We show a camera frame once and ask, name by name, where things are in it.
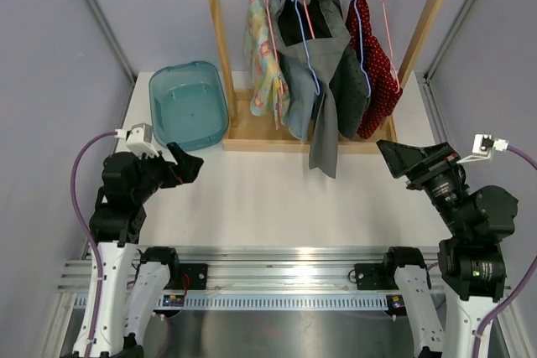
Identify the red polka dot skirt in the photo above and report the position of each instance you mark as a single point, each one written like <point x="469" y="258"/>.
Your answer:
<point x="384" y="96"/>

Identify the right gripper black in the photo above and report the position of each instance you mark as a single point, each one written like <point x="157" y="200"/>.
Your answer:
<point x="405" y="158"/>

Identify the floral pastel skirt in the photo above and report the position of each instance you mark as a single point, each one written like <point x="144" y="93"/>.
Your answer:
<point x="265" y="98"/>

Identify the light blue denim skirt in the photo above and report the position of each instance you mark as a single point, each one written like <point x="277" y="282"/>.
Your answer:
<point x="302" y="97"/>

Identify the teal plastic basin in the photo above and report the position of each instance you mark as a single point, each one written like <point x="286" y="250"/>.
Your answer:
<point x="188" y="106"/>

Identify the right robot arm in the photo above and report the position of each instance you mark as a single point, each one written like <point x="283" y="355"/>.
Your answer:
<point x="470" y="261"/>

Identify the grey skirt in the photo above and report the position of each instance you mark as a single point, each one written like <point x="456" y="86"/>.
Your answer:
<point x="323" y="152"/>

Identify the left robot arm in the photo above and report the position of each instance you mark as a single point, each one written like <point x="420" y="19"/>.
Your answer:
<point x="116" y="315"/>

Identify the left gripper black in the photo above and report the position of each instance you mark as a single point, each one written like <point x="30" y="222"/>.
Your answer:
<point x="185" y="172"/>

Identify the white slotted cable duct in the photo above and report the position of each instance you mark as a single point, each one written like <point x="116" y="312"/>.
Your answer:
<point x="275" y="302"/>

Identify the aluminium mounting rail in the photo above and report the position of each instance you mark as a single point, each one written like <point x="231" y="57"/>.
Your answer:
<point x="280" y="270"/>

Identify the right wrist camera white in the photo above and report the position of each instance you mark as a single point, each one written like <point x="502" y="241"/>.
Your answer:
<point x="483" y="148"/>

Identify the dark dotted skirt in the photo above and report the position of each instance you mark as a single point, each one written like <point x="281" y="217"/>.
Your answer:
<point x="347" y="95"/>

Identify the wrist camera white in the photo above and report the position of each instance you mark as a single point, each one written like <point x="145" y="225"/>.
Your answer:
<point x="483" y="148"/>
<point x="139" y="141"/>

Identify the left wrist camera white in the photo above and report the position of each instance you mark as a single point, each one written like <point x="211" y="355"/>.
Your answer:
<point x="139" y="141"/>

